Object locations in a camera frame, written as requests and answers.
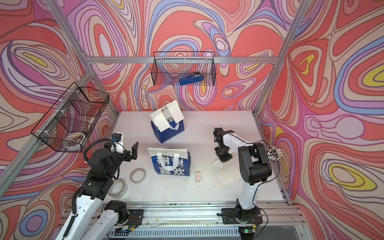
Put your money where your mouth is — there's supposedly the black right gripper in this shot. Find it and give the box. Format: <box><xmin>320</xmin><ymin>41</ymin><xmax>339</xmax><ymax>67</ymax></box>
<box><xmin>214</xmin><ymin>144</ymin><xmax>233</xmax><ymax>163</ymax></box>

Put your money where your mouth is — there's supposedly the pink white mini stapler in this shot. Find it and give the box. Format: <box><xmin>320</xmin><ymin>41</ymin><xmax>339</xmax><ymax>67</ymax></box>
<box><xmin>196</xmin><ymin>171</ymin><xmax>201</xmax><ymax>183</ymax></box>

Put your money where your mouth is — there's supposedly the blue white paper bag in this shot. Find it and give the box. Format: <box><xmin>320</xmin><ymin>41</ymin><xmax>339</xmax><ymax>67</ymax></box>
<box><xmin>148</xmin><ymin>148</ymin><xmax>192</xmax><ymax>177</ymax></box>

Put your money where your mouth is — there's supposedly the blue white bag with handles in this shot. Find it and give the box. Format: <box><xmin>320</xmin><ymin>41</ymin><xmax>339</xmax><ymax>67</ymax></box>
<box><xmin>150</xmin><ymin>100</ymin><xmax>185</xmax><ymax>144</ymax></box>

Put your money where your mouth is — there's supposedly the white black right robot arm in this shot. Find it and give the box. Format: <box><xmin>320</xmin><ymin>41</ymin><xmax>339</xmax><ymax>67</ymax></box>
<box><xmin>213</xmin><ymin>128</ymin><xmax>283</xmax><ymax>226</ymax></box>

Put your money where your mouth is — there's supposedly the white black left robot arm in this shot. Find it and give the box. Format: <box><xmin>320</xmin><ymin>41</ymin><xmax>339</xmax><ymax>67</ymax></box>
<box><xmin>56</xmin><ymin>134</ymin><xmax>142</xmax><ymax>240</ymax></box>

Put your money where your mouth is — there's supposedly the beige tape roll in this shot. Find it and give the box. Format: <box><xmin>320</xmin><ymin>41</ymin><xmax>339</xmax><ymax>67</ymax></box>
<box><xmin>130</xmin><ymin>168</ymin><xmax>147</xmax><ymax>185</ymax></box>

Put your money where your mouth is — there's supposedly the clear tape roll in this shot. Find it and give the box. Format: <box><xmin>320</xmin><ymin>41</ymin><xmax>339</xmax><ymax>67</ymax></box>
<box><xmin>108</xmin><ymin>179</ymin><xmax>128</xmax><ymax>199</ymax></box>

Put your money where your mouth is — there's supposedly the metallic cup of pencils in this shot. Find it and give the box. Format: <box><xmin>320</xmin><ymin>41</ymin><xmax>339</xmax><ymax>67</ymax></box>
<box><xmin>267</xmin><ymin>146</ymin><xmax>284</xmax><ymax>164</ymax></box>

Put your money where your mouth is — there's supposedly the blue stapler in basket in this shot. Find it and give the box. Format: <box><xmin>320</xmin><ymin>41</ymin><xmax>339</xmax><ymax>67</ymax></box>
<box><xmin>179</xmin><ymin>72</ymin><xmax>204</xmax><ymax>86</ymax></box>

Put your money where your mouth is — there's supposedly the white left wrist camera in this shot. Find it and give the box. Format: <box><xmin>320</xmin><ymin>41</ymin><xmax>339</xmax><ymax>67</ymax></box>
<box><xmin>111</xmin><ymin>133</ymin><xmax>124</xmax><ymax>154</ymax></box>

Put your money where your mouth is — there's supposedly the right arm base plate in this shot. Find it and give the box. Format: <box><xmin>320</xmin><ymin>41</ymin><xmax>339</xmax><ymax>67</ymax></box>
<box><xmin>217</xmin><ymin>208</ymin><xmax>263</xmax><ymax>226</ymax></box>

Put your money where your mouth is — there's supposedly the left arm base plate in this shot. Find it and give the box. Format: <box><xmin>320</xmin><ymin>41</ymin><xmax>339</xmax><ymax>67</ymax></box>
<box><xmin>122</xmin><ymin>209</ymin><xmax>144</xmax><ymax>228</ymax></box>

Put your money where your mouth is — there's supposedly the black wire basket left wall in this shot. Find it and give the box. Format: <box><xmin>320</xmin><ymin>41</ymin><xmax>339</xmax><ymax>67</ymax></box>
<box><xmin>31</xmin><ymin>83</ymin><xmax>110</xmax><ymax>153</ymax></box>

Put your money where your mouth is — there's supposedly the black wire basket wall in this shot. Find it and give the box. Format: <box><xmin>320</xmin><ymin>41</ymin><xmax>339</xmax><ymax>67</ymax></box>
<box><xmin>31</xmin><ymin>83</ymin><xmax>110</xmax><ymax>153</ymax></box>
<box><xmin>151</xmin><ymin>51</ymin><xmax>217</xmax><ymax>87</ymax></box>

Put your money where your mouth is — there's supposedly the black wire basket back wall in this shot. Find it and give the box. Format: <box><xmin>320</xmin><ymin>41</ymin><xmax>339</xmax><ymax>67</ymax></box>
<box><xmin>151</xmin><ymin>51</ymin><xmax>217</xmax><ymax>87</ymax></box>

